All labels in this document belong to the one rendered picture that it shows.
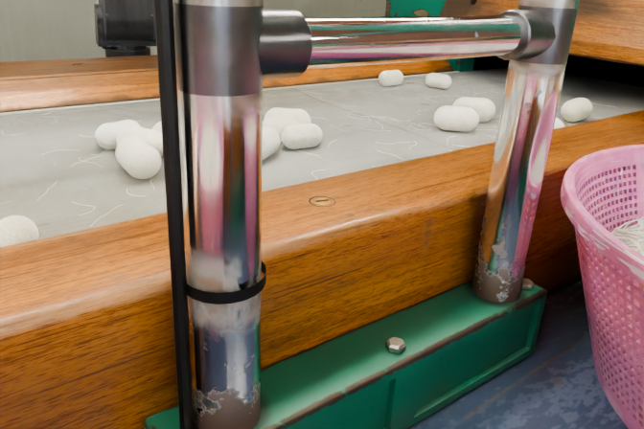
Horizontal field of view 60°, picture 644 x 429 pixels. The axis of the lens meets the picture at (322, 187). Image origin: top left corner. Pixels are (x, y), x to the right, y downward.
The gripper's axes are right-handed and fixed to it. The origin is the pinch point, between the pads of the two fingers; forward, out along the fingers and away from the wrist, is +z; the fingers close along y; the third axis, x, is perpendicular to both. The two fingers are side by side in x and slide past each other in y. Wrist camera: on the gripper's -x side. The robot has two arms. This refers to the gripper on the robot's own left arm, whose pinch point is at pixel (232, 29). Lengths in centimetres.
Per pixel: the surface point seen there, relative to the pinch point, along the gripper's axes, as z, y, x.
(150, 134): 8.6, -9.3, 0.1
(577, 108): 14.8, 27.6, -4.6
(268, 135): 11.2, -2.6, -1.9
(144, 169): 12.0, -11.1, -1.6
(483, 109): 11.8, 19.2, -2.0
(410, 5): -16.5, 40.7, 13.3
